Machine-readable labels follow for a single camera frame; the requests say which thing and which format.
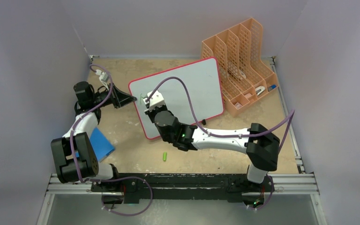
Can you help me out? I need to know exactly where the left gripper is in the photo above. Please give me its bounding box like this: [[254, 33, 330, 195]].
[[92, 83, 136, 109]]

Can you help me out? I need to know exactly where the pink framed whiteboard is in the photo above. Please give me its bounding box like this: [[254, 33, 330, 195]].
[[128, 57, 225, 140]]

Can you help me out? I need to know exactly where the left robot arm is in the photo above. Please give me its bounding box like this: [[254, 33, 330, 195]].
[[51, 81, 137, 192]]

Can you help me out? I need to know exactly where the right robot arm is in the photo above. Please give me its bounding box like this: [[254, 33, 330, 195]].
[[144, 105, 280, 191]]

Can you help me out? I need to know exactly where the blue book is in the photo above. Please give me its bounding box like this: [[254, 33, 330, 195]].
[[73, 126, 115, 162]]

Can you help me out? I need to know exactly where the small pink card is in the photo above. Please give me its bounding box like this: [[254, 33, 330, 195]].
[[235, 103, 243, 109]]

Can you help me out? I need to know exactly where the orange file organizer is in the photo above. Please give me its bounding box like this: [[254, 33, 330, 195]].
[[200, 18, 279, 116]]

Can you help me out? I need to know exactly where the white stapler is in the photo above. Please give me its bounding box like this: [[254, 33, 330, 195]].
[[255, 86, 266, 96]]

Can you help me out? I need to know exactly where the black base bar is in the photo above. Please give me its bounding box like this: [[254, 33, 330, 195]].
[[91, 173, 274, 205]]

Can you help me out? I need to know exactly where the blue small item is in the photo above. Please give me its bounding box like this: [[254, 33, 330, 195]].
[[267, 85, 277, 92]]

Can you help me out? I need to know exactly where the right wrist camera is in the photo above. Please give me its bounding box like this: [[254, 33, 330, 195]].
[[142, 90, 165, 111]]

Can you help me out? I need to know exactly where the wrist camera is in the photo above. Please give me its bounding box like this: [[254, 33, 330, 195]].
[[142, 90, 165, 111], [95, 69, 110, 89]]

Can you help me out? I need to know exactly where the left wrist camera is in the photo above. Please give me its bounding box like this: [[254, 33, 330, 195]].
[[95, 69, 110, 89]]

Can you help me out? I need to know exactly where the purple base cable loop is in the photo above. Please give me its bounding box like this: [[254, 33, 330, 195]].
[[100, 176, 154, 217]]

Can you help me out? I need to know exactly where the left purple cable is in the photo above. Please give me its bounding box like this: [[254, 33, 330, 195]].
[[69, 63, 114, 184]]

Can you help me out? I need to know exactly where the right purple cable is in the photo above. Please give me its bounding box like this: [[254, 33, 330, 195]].
[[144, 76, 296, 153]]

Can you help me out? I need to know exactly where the aluminium frame rail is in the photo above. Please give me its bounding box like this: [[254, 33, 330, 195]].
[[37, 173, 327, 225]]

